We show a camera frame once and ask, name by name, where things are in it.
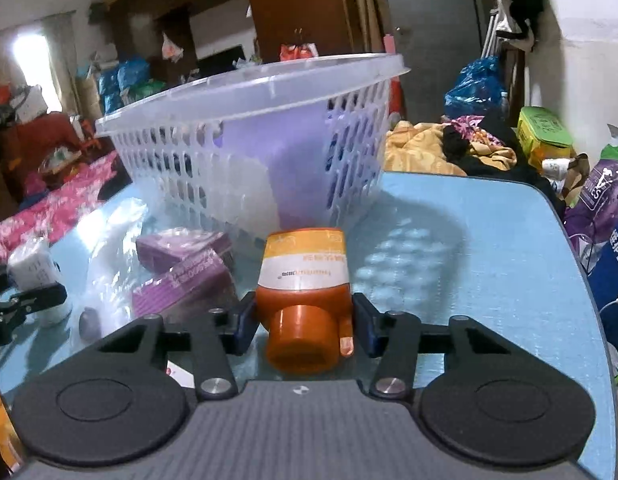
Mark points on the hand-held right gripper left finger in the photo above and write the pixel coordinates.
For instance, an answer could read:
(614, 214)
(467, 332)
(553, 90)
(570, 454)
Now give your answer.
(245, 317)

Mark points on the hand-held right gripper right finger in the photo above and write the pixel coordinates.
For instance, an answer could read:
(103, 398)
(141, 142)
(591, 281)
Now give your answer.
(365, 324)

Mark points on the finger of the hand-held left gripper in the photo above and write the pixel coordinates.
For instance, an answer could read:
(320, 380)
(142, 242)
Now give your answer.
(26, 305)

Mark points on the orange bottle with orange cap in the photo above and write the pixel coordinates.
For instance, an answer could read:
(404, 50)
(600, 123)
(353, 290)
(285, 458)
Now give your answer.
(301, 290)

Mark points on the white plastic basket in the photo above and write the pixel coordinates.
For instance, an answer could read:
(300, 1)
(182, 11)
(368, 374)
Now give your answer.
(269, 150)

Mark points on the white tissue packet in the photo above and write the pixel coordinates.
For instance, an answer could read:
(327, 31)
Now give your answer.
(35, 275)

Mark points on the purple striped box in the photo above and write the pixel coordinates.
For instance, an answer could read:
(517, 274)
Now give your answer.
(181, 287)

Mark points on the purple box in plastic wrap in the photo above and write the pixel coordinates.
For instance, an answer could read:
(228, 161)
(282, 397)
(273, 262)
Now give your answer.
(181, 250)

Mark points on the pink floral blanket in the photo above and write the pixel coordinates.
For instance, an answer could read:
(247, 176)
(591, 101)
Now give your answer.
(49, 210)

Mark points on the purple pouch in basket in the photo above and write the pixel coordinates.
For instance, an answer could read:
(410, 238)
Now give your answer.
(296, 170)

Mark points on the pile of clothes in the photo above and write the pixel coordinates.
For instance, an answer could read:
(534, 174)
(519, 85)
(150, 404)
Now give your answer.
(429, 147)

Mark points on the blue plastic bag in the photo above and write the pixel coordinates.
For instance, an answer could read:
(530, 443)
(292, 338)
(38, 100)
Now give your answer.
(123, 82)
(476, 85)

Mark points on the purple printed bag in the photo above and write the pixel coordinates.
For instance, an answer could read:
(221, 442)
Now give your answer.
(601, 220)

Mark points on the green and yellow box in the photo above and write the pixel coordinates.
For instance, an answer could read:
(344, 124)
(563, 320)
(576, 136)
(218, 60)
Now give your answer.
(544, 132)

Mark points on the brown wooden cabinet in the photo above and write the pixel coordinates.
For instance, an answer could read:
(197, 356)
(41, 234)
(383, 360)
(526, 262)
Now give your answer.
(294, 7)

